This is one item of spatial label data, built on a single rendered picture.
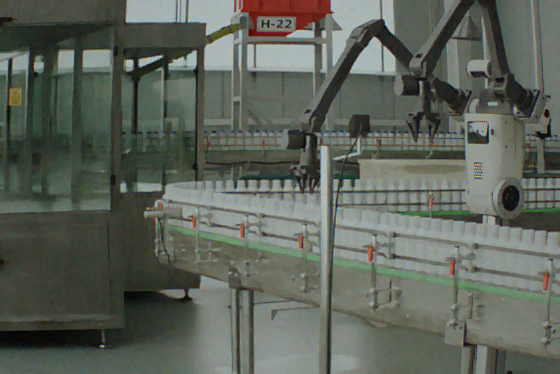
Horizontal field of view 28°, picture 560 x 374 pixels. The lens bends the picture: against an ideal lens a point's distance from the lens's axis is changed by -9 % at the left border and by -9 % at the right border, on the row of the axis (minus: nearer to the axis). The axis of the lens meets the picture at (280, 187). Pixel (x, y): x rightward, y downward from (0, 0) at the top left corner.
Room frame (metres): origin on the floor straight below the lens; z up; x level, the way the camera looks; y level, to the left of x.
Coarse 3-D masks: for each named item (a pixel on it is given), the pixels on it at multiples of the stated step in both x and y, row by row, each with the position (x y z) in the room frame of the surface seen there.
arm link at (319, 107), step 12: (348, 36) 4.38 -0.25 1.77; (372, 36) 4.30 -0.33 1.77; (348, 48) 4.30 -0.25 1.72; (360, 48) 4.31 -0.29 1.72; (348, 60) 4.30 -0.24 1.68; (336, 72) 4.28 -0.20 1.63; (348, 72) 4.30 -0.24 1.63; (324, 84) 4.28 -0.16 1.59; (336, 84) 4.28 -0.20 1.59; (324, 96) 4.26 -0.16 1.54; (312, 108) 4.24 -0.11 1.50; (324, 108) 4.25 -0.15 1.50; (300, 120) 4.27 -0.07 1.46; (324, 120) 4.25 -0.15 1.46
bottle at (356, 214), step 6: (354, 210) 4.01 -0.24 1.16; (360, 210) 4.00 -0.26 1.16; (354, 216) 3.99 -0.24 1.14; (360, 216) 4.00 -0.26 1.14; (348, 222) 4.00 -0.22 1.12; (354, 222) 3.99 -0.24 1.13; (360, 222) 3.99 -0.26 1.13; (348, 234) 4.00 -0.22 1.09; (354, 234) 3.98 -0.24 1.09; (348, 240) 4.00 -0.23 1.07; (354, 240) 3.98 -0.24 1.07; (354, 246) 3.98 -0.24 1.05; (348, 252) 3.99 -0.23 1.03; (354, 252) 3.98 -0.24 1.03; (348, 258) 3.99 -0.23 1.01; (354, 258) 3.98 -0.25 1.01
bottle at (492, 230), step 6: (492, 228) 3.31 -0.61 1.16; (498, 228) 3.32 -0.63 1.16; (492, 234) 3.31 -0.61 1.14; (486, 240) 3.32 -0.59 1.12; (492, 240) 3.30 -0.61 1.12; (486, 252) 3.31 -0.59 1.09; (492, 252) 3.30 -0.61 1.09; (486, 258) 3.31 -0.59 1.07; (492, 258) 3.30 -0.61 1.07; (486, 264) 3.31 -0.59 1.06; (492, 264) 3.30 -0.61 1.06; (486, 276) 3.30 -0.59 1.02; (492, 276) 3.30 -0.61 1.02; (486, 282) 3.31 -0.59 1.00; (492, 282) 3.30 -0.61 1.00
